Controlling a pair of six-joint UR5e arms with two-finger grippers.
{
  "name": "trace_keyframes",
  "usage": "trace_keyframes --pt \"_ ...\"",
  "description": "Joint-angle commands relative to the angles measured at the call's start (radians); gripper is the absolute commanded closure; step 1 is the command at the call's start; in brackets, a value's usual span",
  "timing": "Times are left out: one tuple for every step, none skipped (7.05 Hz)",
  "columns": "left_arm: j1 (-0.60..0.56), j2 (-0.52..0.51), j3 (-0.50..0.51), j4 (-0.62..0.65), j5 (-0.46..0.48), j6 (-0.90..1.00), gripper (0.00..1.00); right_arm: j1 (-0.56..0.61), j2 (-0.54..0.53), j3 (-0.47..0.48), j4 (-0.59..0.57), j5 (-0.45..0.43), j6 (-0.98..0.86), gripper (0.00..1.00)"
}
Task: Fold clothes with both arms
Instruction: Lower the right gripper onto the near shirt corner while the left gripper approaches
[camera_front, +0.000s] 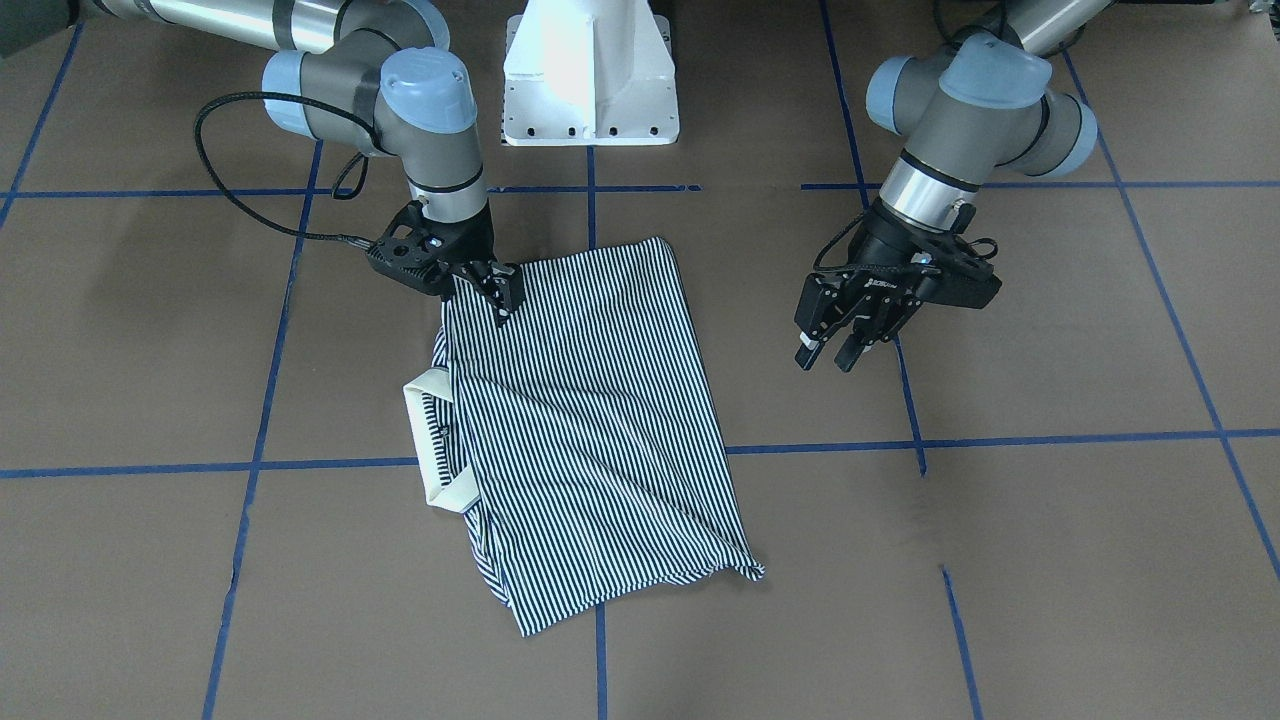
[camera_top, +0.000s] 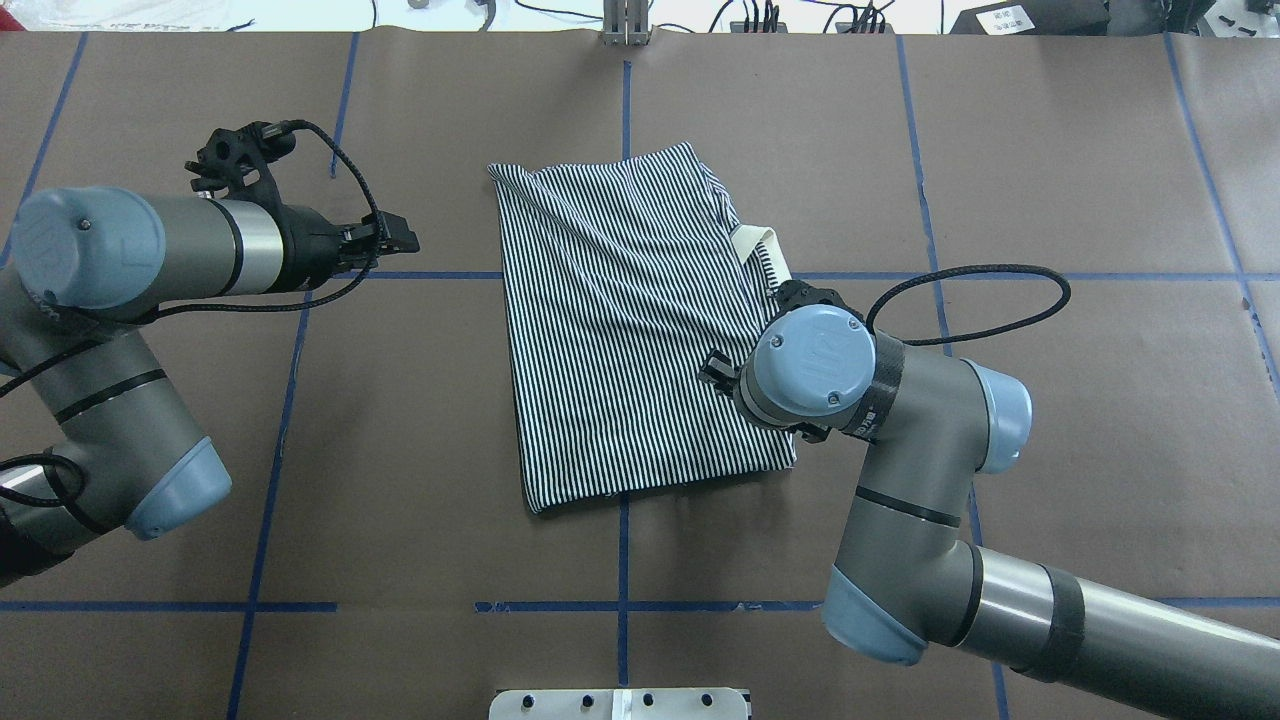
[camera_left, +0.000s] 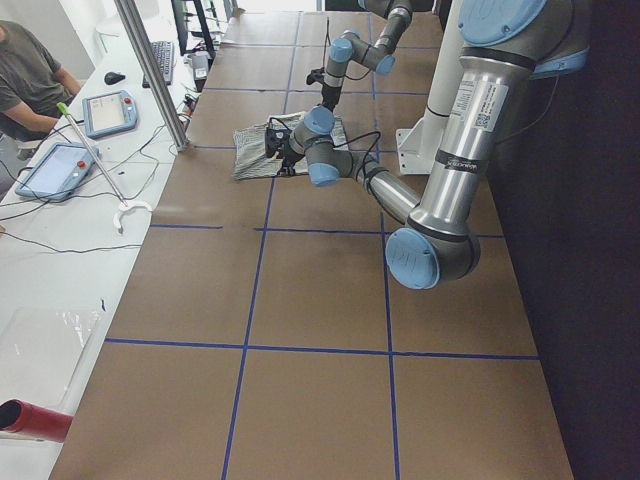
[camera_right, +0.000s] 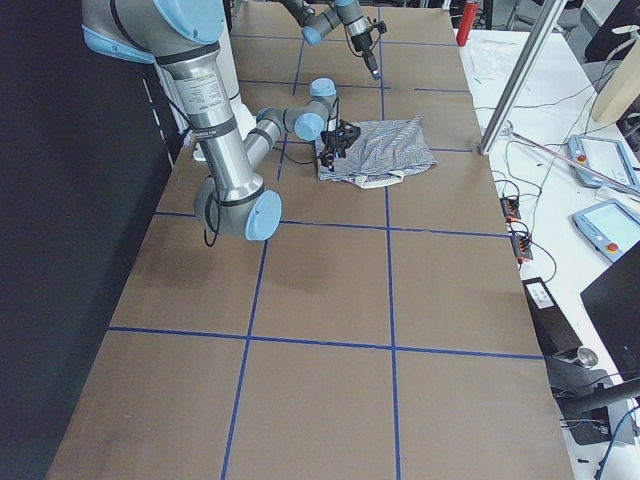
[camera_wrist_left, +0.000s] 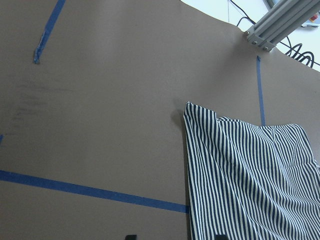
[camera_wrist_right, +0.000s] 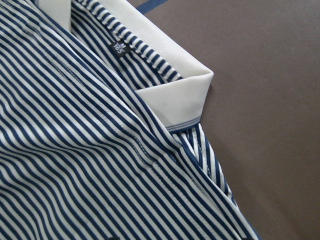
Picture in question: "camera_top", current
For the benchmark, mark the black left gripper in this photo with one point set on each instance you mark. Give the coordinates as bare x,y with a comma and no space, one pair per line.
311,249

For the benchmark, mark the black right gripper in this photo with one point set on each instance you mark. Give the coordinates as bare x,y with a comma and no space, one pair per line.
717,370

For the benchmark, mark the navy white striped polo shirt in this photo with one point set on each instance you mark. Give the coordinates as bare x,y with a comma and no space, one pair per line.
620,279

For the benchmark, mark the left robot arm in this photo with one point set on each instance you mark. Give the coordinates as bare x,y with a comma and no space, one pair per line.
89,268

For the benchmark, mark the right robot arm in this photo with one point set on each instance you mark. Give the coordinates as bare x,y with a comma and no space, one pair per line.
903,578

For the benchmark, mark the aluminium frame post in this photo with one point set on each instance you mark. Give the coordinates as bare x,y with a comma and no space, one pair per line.
626,23

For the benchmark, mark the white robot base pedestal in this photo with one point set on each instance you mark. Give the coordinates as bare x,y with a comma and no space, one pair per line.
623,703

